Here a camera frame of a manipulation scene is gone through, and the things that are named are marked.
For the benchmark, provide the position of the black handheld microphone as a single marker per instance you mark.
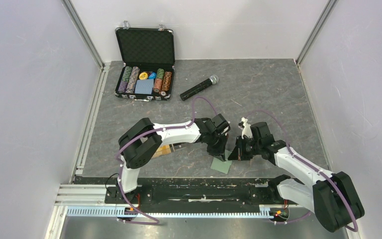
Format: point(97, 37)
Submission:
point(212, 80)

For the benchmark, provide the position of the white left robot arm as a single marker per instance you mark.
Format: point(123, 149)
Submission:
point(139, 144)

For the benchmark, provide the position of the black poker chip case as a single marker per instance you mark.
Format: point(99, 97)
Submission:
point(147, 53)

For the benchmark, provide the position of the orange credit card stack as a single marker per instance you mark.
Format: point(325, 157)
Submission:
point(163, 150)

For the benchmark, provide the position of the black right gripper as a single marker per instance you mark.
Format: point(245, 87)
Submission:
point(238, 153)

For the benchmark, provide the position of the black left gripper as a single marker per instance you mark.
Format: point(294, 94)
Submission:
point(219, 153)

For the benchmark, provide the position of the blue playing card deck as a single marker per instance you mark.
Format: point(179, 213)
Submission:
point(144, 86)

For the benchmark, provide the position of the clear acrylic card tray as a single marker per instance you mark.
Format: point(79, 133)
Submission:
point(172, 149)

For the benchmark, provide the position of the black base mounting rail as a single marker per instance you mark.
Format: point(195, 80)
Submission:
point(218, 195)

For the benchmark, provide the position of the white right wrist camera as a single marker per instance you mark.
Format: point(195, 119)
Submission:
point(246, 128)

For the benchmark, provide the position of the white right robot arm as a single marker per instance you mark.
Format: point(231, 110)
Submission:
point(332, 197)

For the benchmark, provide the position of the green card holder wallet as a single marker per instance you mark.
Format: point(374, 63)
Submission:
point(221, 166)

